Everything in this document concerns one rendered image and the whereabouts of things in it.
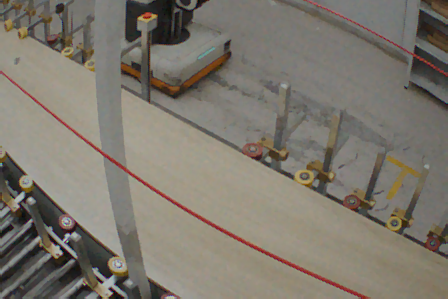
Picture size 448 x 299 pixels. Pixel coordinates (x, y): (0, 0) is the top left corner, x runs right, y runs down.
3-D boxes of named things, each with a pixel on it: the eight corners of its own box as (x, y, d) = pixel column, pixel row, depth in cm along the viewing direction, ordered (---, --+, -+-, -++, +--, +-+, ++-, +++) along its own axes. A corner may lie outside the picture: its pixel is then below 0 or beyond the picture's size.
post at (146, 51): (146, 99, 296) (146, 25, 267) (152, 102, 294) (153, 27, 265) (140, 103, 294) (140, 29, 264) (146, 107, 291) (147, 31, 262)
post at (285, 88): (273, 170, 265) (284, 79, 233) (279, 173, 263) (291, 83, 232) (268, 174, 262) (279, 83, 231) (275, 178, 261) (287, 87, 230)
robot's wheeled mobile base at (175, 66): (111, 68, 432) (111, 42, 416) (165, 32, 472) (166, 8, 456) (176, 100, 404) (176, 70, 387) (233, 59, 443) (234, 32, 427)
